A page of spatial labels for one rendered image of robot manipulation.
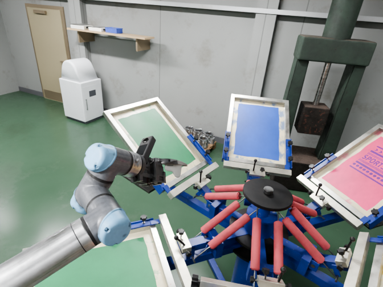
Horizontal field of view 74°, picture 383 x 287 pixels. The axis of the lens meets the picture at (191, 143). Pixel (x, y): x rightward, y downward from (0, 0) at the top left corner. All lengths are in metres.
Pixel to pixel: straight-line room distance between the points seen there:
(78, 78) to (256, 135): 4.01
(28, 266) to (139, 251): 1.16
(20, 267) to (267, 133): 2.25
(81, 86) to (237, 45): 3.07
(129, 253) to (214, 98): 3.64
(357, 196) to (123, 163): 1.86
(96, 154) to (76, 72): 4.99
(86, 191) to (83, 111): 5.07
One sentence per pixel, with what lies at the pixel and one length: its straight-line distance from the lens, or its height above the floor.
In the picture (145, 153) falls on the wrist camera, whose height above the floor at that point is 1.90.
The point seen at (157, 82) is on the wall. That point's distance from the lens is 5.34.
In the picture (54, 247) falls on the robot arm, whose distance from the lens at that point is 0.64.
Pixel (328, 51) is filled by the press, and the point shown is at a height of 1.98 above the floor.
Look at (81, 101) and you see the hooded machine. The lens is 5.70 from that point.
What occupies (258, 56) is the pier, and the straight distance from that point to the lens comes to 4.38.
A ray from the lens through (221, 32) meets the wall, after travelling 4.67.
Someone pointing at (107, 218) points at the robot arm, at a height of 1.88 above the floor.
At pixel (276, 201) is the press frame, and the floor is 1.32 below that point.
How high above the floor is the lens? 2.31
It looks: 28 degrees down
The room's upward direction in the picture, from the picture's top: 5 degrees clockwise
